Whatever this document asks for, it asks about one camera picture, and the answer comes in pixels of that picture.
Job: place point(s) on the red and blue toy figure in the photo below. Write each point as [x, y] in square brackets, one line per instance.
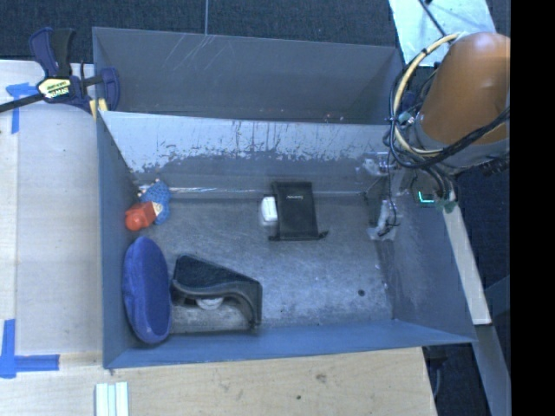
[149, 209]

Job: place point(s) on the black flat pouch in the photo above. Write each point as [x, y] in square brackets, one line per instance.
[295, 212]

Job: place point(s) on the black wedge shoe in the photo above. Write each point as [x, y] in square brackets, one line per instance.
[217, 277]

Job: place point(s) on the small white box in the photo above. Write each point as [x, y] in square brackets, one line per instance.
[268, 210]

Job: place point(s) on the grey metal bin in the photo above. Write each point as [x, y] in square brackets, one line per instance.
[303, 275]

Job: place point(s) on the blue oval pouch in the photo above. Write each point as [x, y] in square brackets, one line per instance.
[145, 290]

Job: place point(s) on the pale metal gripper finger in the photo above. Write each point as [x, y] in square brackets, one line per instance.
[378, 165]
[383, 220]

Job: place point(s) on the pale wood flat board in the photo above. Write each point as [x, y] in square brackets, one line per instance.
[56, 232]

